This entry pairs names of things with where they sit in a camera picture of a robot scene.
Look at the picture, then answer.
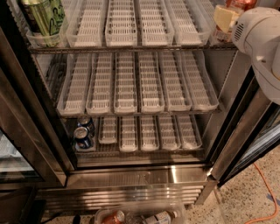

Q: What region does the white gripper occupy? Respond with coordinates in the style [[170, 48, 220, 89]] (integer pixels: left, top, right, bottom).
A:
[[213, 3, 280, 60]]

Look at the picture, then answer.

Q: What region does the red coke can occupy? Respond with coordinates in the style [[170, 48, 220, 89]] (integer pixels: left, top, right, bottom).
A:
[[226, 0, 257, 11]]

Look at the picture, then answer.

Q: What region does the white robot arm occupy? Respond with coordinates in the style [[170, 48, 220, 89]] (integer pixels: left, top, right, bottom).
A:
[[213, 4, 280, 105]]

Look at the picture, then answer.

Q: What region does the top shelf rightmost tray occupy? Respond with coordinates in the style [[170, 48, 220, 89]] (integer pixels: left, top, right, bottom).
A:
[[196, 0, 230, 45]]

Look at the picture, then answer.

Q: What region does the shelf tray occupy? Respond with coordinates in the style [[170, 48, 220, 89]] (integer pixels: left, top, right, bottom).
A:
[[98, 117, 117, 144], [66, 0, 107, 47], [25, 0, 71, 49], [158, 115, 180, 151], [86, 52, 113, 115], [105, 0, 137, 46], [177, 115, 202, 150], [140, 116, 159, 151], [181, 51, 219, 111], [57, 53, 92, 116], [77, 131, 96, 151], [136, 0, 174, 46], [119, 116, 138, 152], [196, 0, 230, 45], [164, 0, 211, 46], [158, 52, 192, 112], [137, 52, 165, 113], [114, 52, 137, 114]]

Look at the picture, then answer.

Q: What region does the fridge glass door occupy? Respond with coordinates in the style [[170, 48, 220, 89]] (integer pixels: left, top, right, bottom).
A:
[[212, 78, 280, 187]]

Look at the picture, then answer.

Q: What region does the stainless steel fridge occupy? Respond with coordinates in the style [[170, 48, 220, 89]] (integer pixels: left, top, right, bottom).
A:
[[0, 0, 279, 214]]

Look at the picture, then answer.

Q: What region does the blue can rear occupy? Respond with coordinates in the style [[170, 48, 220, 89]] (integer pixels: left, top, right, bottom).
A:
[[77, 117, 95, 137]]

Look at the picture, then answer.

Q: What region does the blue can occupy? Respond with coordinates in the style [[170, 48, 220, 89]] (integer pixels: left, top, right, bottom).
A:
[[77, 117, 95, 137], [73, 127, 93, 149]]

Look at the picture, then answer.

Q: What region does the green drink can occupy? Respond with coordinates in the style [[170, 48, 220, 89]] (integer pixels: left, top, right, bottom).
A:
[[20, 0, 67, 47]]

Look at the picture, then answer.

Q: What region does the bottom shelf leftmost tray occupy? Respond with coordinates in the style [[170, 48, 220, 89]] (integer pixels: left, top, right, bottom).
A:
[[77, 131, 96, 151]]

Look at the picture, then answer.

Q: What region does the blue can front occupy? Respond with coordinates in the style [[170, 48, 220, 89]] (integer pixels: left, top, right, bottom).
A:
[[73, 127, 93, 149]]

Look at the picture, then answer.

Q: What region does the top shelf leftmost tray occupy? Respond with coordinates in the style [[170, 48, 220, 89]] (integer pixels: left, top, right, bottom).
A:
[[25, 0, 71, 49]]

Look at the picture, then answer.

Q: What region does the red can in bin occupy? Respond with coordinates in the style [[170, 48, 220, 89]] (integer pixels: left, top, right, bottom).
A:
[[101, 210, 125, 224]]

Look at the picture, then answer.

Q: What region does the clear plastic bin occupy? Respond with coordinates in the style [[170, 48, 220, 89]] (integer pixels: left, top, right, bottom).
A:
[[91, 200, 187, 224]]

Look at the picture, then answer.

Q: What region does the orange cable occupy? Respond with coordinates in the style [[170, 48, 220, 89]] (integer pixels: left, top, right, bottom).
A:
[[244, 162, 279, 224]]

